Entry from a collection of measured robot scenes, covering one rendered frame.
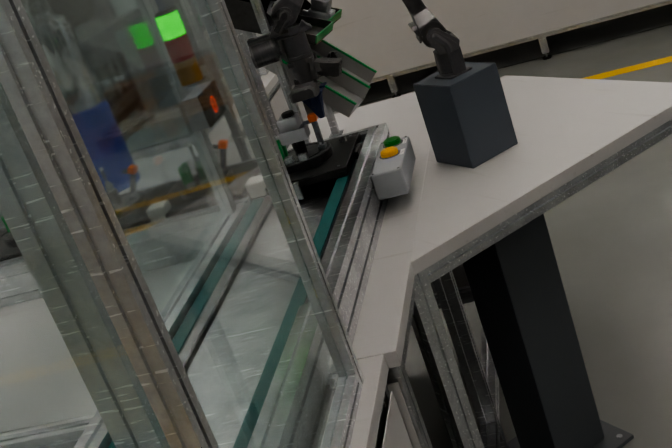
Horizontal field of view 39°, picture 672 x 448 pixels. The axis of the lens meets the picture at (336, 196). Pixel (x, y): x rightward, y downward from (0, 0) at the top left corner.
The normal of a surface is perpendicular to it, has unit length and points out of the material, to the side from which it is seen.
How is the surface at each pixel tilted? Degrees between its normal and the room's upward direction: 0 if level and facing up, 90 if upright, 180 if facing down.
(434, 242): 0
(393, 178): 90
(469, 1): 90
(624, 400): 0
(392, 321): 0
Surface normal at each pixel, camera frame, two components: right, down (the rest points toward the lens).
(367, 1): -0.22, 0.40
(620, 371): -0.32, -0.89
